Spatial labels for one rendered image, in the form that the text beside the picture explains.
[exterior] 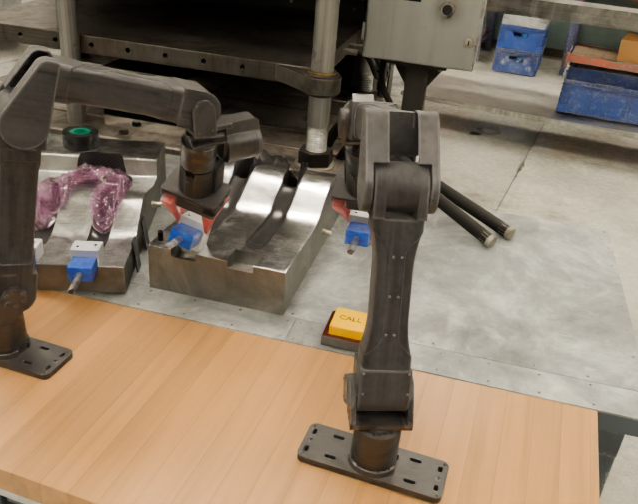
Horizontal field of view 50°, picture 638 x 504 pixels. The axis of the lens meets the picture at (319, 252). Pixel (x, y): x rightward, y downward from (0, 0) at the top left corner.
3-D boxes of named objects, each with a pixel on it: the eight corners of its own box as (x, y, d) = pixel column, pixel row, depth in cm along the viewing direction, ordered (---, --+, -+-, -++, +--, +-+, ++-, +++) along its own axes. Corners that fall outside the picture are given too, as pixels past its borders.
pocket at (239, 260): (254, 284, 122) (254, 266, 121) (225, 278, 123) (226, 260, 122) (262, 272, 126) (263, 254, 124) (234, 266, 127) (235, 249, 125)
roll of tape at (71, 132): (94, 153, 155) (93, 138, 153) (58, 150, 155) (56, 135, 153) (103, 140, 162) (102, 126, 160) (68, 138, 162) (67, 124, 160)
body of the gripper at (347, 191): (338, 175, 123) (337, 146, 117) (395, 184, 122) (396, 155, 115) (330, 202, 120) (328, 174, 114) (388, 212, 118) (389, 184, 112)
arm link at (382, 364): (351, 397, 94) (368, 157, 86) (399, 398, 95) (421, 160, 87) (357, 419, 88) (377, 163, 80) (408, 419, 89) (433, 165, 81)
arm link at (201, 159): (214, 151, 116) (217, 118, 111) (227, 173, 113) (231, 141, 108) (175, 158, 113) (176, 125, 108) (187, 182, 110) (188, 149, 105)
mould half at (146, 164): (125, 293, 126) (121, 240, 121) (-22, 287, 124) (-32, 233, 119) (166, 184, 170) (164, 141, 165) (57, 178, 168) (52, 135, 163)
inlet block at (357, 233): (362, 268, 119) (366, 240, 117) (334, 263, 120) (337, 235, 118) (376, 237, 131) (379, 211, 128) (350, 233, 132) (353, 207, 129)
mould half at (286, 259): (282, 315, 124) (287, 249, 117) (149, 287, 129) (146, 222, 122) (344, 206, 167) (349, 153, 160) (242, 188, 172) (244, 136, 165)
